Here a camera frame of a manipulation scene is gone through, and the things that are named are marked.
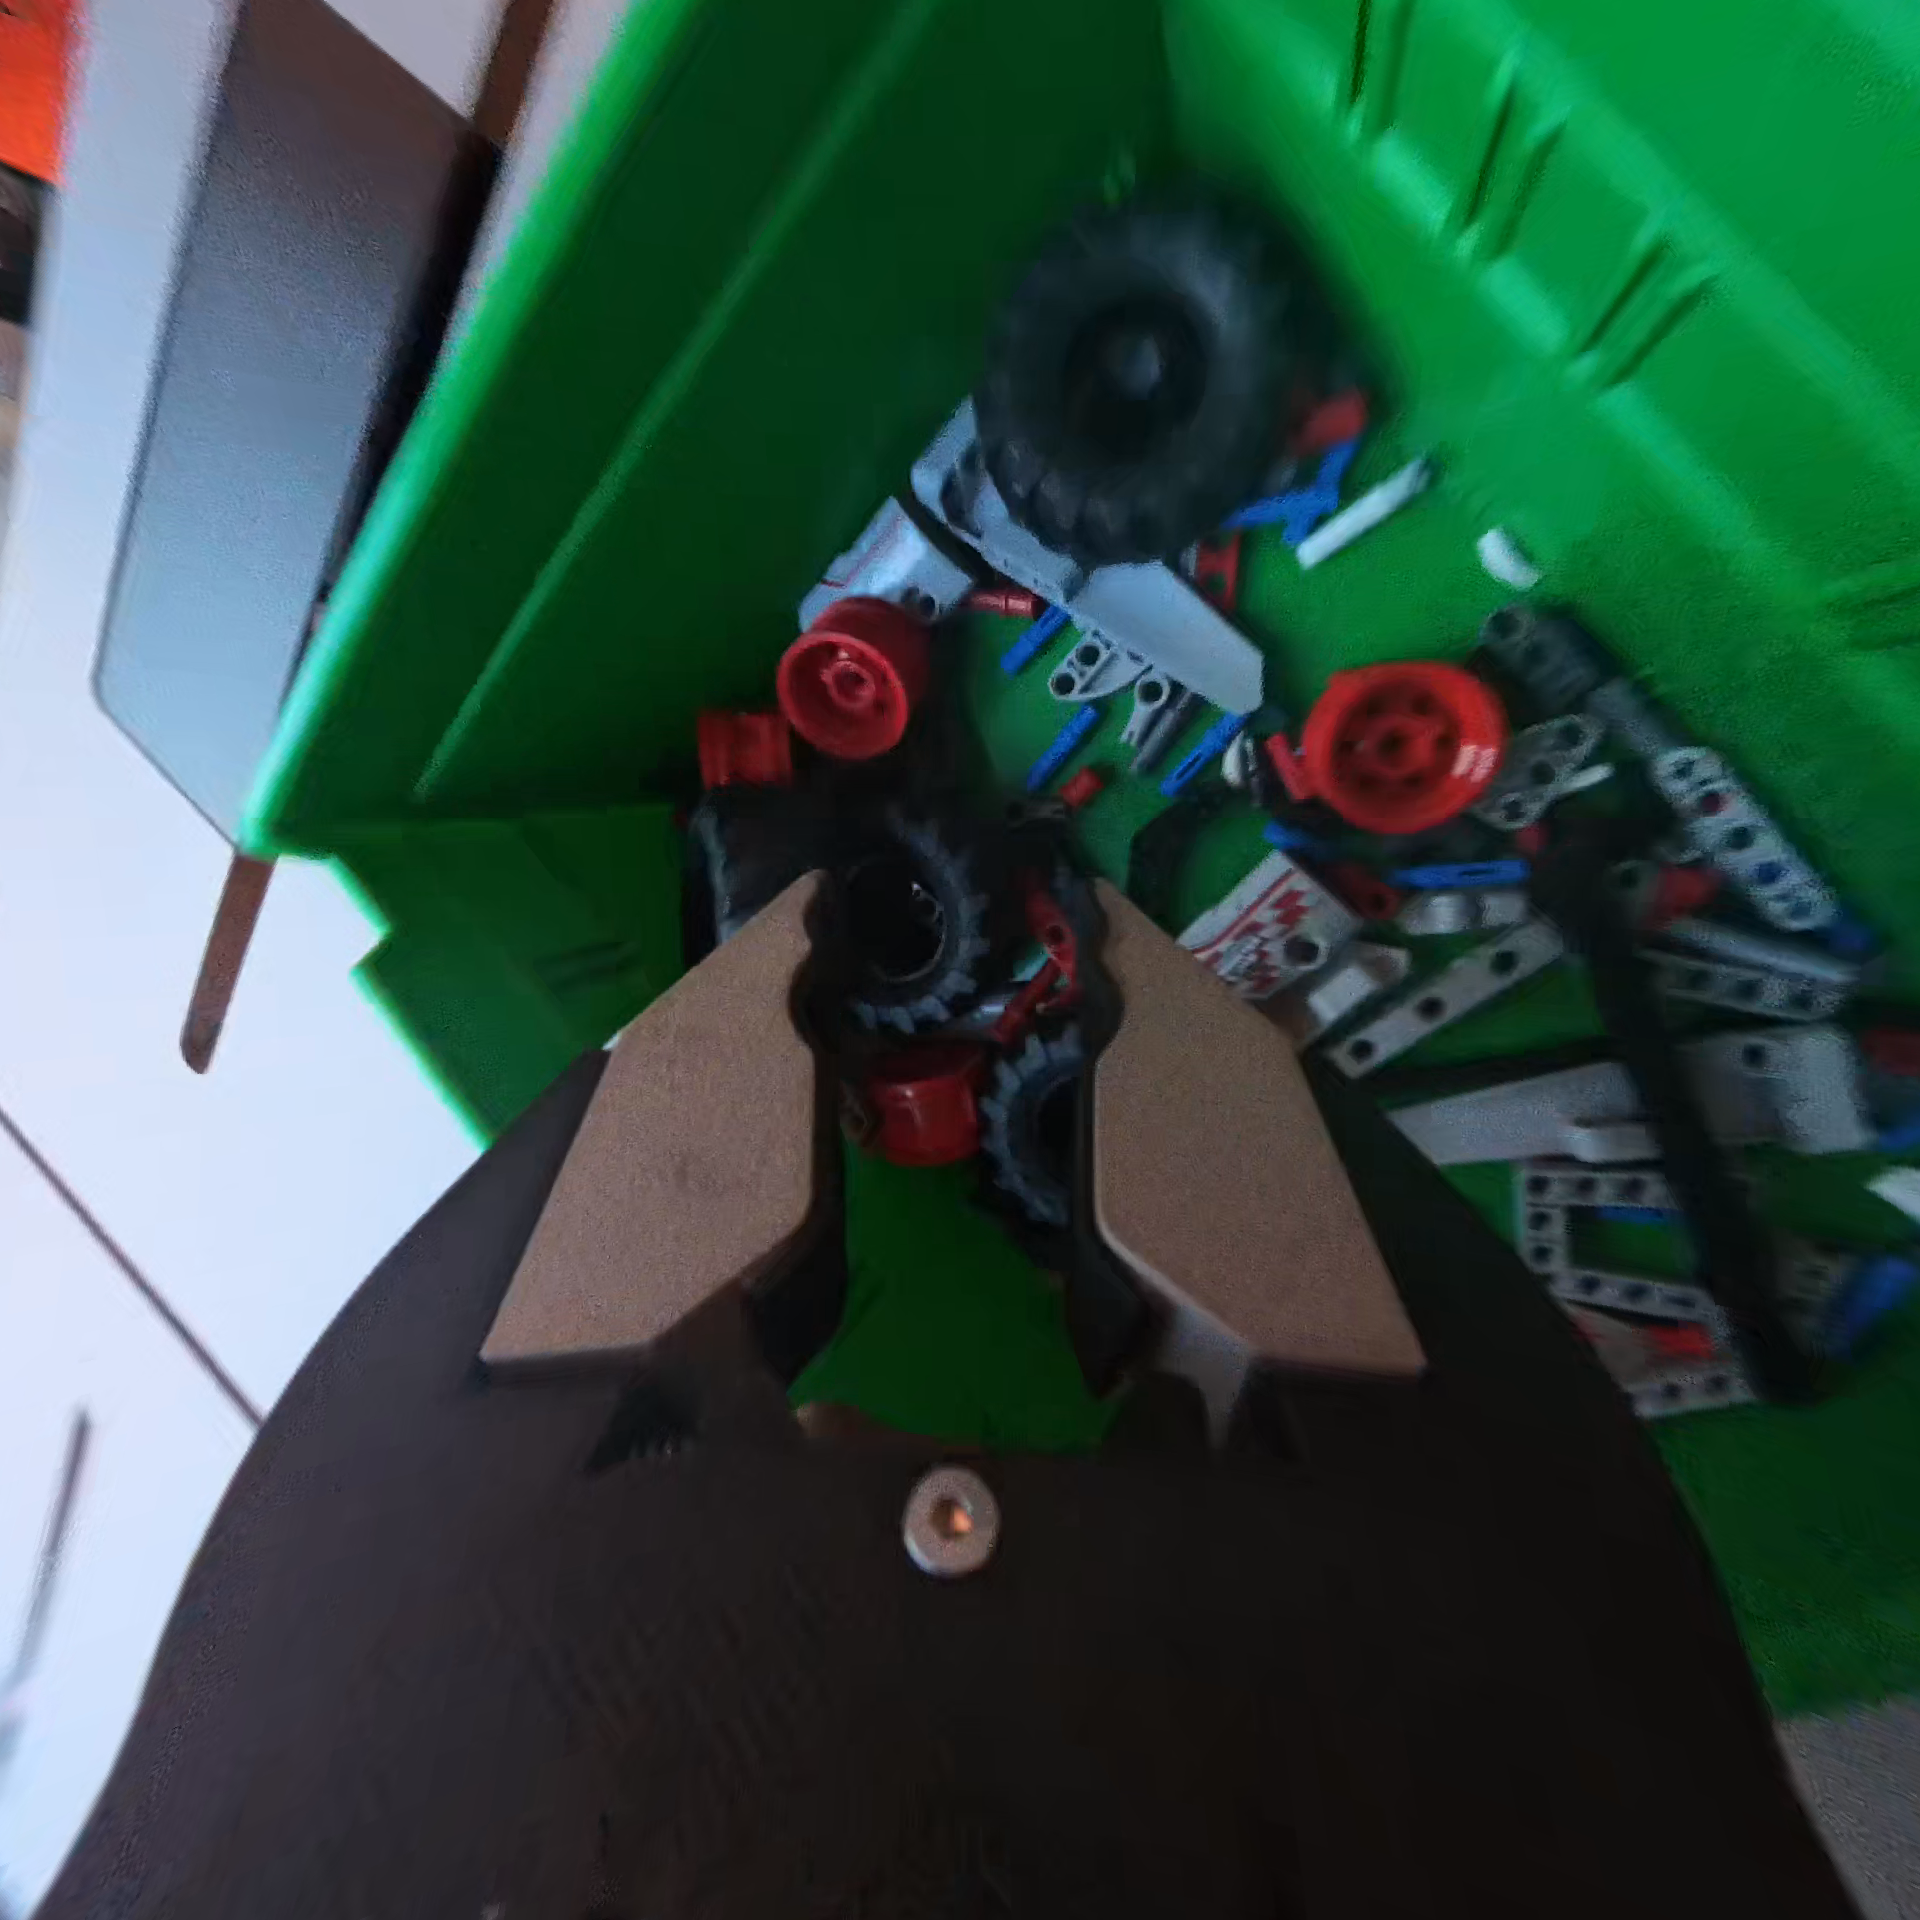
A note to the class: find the pile of lego pieces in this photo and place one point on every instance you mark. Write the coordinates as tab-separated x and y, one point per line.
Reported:
1652	962

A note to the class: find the green plastic bin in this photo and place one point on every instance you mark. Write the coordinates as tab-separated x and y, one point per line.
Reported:
721	451

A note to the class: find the large black lego tire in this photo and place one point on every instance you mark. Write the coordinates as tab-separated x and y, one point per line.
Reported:
1141	375

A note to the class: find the small black lego tire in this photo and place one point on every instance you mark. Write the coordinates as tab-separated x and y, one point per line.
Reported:
909	932
1037	1126

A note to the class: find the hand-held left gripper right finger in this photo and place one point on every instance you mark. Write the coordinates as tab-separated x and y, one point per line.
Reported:
1231	1185

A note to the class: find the grey lego panel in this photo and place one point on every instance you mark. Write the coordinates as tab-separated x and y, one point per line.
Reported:
1172	630

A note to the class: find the red lego wheel hub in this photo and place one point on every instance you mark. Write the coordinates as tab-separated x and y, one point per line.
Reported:
1402	746
853	675
923	1108

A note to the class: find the brown wooden strip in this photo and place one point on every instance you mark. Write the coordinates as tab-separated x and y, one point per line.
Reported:
225	962

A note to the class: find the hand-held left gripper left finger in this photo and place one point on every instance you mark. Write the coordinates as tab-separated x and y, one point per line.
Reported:
675	1172

